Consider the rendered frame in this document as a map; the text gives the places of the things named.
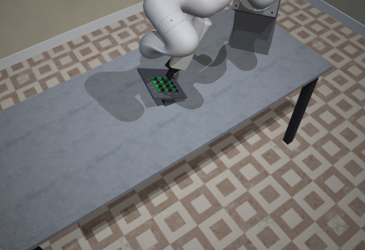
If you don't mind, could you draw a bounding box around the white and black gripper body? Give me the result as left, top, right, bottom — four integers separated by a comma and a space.
167, 53, 194, 70

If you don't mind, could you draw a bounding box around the grey switch panel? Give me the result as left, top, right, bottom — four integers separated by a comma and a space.
137, 68, 187, 106

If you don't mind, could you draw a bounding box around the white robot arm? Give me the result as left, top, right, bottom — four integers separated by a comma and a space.
139, 0, 276, 59

